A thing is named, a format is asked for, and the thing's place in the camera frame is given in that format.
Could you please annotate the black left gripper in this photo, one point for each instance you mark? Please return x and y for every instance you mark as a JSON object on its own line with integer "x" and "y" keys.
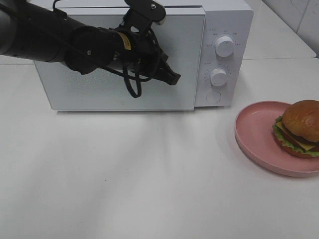
{"x": 137, "y": 25}

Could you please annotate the white microwave door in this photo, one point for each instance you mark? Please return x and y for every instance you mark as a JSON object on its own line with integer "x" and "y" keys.
{"x": 180, "y": 37}

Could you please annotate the white microwave knob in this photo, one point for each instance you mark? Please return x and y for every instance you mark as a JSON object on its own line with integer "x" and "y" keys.
{"x": 218, "y": 77}
{"x": 224, "y": 46}

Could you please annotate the round white door button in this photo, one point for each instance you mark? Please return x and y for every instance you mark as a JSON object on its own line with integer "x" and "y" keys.
{"x": 213, "y": 98}

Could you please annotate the pink round plate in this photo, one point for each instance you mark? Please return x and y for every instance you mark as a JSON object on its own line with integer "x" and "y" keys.
{"x": 254, "y": 135}

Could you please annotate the burger with lettuce and cheese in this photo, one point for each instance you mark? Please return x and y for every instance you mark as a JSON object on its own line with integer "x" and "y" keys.
{"x": 297, "y": 130}

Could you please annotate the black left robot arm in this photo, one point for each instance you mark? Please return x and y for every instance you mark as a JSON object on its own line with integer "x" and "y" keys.
{"x": 130, "y": 50}

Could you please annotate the white microwave oven body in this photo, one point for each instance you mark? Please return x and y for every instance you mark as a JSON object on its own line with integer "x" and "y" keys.
{"x": 222, "y": 17}

